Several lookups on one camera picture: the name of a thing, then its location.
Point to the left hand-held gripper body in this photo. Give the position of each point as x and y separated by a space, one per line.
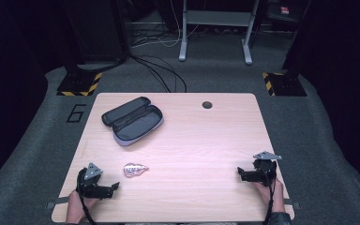
89 187

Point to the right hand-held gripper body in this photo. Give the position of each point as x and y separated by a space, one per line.
265 170

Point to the small clear packet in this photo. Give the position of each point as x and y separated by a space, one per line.
134 170

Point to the black zip case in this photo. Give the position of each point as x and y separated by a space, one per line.
136 125

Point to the person's left hand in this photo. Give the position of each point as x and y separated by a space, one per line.
75 207

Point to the black striped stand base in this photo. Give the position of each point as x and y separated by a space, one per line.
79 84
286 84

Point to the white metal stand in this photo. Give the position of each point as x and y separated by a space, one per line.
215 18

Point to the large black cabinet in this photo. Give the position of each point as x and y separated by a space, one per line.
97 28

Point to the black box with red label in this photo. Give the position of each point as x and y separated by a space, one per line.
281 11

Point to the grey table bracket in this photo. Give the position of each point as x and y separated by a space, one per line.
293 205

